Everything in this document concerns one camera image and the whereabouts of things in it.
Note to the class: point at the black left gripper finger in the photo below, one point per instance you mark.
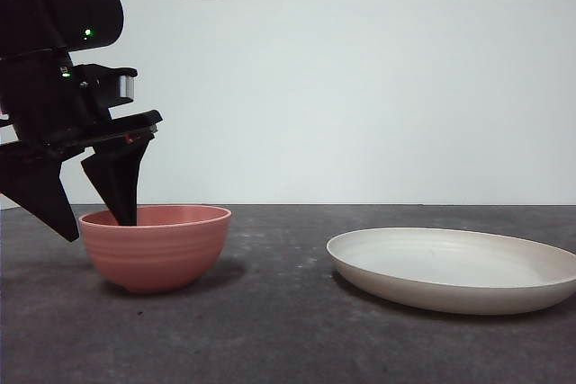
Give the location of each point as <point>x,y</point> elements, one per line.
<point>40,190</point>
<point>119,177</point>

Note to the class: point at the red ribbed bowl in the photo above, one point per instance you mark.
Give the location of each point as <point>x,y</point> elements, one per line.
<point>157,258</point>

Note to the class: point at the white round plate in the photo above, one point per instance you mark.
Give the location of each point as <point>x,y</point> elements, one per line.
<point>450,294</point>

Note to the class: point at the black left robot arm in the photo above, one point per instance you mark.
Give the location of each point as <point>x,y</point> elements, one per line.
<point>54,6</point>

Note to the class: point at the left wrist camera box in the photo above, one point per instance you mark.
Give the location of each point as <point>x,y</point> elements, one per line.
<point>108,87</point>

